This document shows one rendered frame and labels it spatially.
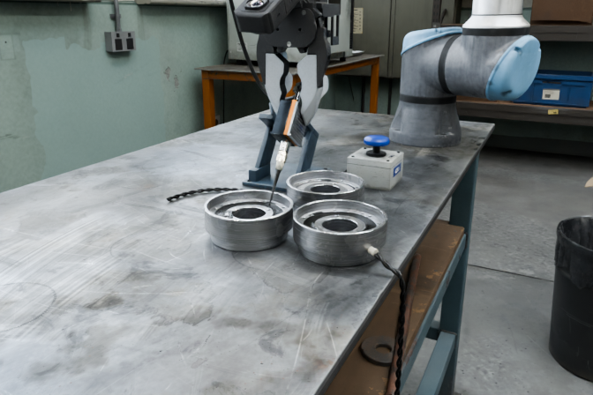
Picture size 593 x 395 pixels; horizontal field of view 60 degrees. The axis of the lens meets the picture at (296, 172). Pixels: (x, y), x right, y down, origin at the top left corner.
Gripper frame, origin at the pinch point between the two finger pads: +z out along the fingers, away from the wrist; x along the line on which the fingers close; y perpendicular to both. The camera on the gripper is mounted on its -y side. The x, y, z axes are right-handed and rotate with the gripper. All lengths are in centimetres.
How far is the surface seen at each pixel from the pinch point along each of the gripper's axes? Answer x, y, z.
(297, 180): 0.7, 3.1, 9.9
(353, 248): -13.3, -13.2, 10.5
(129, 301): 3.4, -28.0, 12.9
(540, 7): -21, 341, -16
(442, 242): -12, 54, 38
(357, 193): -9.0, 0.5, 9.6
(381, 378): -13.0, 2.4, 38.1
